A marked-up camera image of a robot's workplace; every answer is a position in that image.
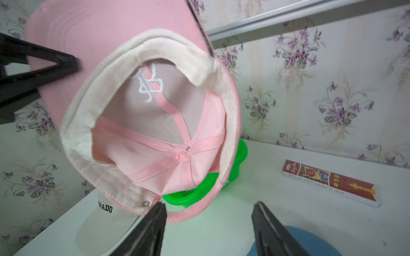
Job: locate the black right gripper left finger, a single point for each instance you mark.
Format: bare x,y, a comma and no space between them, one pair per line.
147,237

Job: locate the light blue baseball cap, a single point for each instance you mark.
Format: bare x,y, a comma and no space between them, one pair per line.
313,244

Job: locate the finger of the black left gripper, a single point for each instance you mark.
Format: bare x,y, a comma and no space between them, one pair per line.
14,50
19,90

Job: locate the red cigarette carton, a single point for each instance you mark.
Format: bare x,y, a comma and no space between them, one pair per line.
358,190

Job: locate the white baseball cap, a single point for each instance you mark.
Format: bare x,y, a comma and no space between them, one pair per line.
103,228

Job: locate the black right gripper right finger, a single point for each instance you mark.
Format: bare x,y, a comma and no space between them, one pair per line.
271,237

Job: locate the pink baseball cap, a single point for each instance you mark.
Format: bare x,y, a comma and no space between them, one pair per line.
151,111

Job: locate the green plastic basket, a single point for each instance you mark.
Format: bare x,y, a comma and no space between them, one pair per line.
188,198

